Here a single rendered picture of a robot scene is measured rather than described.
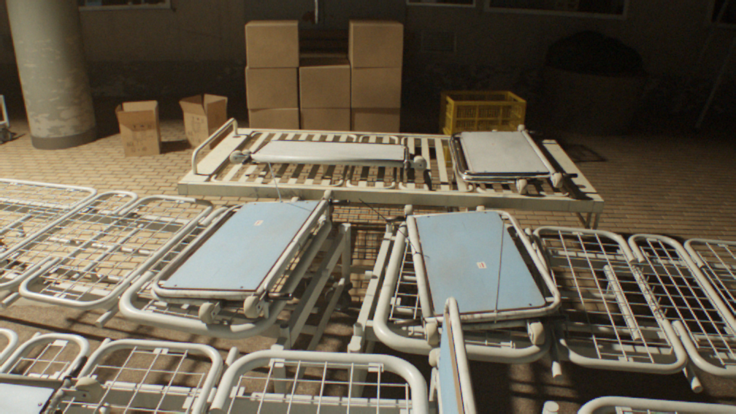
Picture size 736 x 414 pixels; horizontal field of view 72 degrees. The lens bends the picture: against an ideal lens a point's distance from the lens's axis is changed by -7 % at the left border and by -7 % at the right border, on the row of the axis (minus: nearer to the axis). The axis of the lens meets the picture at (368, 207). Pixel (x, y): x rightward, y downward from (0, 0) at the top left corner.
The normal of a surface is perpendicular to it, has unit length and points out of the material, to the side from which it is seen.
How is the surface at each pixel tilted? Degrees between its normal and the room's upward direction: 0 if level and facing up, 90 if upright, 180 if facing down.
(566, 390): 0
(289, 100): 90
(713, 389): 0
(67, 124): 90
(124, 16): 90
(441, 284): 5
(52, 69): 90
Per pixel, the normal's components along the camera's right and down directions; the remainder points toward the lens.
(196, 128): -0.53, 0.33
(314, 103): 0.08, 0.40
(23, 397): 0.01, -0.88
